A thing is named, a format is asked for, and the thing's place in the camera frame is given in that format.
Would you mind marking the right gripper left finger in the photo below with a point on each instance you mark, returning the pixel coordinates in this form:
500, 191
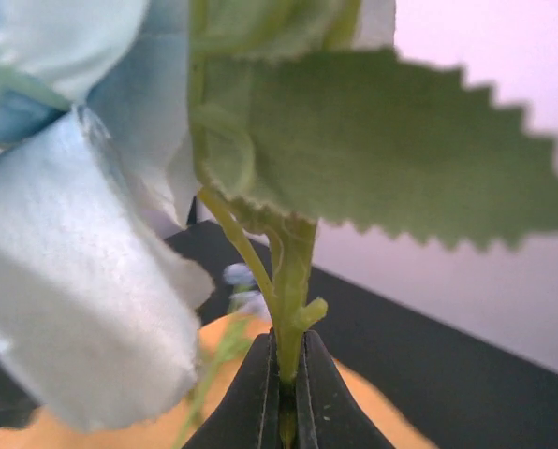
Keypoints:
247, 416

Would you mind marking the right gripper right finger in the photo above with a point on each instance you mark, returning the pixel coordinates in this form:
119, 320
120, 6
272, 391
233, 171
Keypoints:
328, 417

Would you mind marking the orange wrapping paper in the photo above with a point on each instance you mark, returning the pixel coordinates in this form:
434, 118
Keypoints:
47, 432

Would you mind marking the light blue flower stem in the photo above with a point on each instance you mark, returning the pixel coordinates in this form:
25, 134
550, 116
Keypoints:
276, 115

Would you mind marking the small blue flower stem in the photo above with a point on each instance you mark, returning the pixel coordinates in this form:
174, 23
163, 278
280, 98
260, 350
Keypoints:
247, 300

